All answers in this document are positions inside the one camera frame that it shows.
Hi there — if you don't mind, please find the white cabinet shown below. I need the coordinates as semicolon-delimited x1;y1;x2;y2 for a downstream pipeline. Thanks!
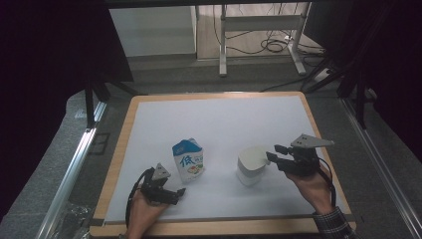
108;5;198;58

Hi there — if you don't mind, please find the black metal stand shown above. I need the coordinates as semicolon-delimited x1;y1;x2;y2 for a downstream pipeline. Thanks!
300;56;370;130
84;78;147;129

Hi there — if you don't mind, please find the white power strip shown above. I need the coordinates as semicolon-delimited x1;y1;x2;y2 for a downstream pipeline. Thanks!
312;68;332;84

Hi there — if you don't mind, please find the tangle of black floor cables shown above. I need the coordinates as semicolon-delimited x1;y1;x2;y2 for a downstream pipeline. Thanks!
212;3;327;58

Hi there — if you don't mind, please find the person's right hand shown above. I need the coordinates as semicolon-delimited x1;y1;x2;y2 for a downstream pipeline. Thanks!
286;165;334;216

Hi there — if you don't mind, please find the blue and white milk carton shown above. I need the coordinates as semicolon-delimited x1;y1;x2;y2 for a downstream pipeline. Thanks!
171;137;205;184

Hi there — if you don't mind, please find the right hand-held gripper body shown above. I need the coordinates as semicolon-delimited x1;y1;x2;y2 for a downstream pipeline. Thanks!
283;132;335;177

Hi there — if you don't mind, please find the hand-held gripper black cable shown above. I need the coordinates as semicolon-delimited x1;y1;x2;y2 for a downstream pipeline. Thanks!
316;157;337;207
124;167;155;229

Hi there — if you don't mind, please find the right hand-held gripper black cable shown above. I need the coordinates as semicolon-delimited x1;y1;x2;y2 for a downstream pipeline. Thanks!
316;157;337;207

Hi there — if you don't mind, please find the left hand-held gripper black cable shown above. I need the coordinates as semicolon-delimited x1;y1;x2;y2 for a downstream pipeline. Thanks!
124;167;155;229

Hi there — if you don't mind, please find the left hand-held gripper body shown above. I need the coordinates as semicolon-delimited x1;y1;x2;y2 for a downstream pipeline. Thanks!
140;162;177;205

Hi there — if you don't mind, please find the person's left hand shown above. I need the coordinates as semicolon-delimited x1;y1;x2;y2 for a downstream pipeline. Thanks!
124;191;170;239

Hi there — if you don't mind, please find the dark curtain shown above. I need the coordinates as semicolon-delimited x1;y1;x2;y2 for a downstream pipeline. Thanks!
0;0;135;221
303;0;422;164

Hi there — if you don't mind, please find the aluminium rail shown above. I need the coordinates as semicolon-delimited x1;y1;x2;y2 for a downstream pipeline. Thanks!
34;101;108;239
341;98;422;239

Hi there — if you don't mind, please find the clear plastic bag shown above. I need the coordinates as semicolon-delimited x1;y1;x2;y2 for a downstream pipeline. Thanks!
54;202;93;239

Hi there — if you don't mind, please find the white metal desk frame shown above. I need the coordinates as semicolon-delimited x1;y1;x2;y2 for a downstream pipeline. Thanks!
218;2;313;78

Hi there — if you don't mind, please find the white table mat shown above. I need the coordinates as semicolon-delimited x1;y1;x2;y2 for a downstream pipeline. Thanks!
104;95;346;223

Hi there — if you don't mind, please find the black floor bracket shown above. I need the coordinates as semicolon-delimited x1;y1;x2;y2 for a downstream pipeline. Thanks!
88;131;110;155

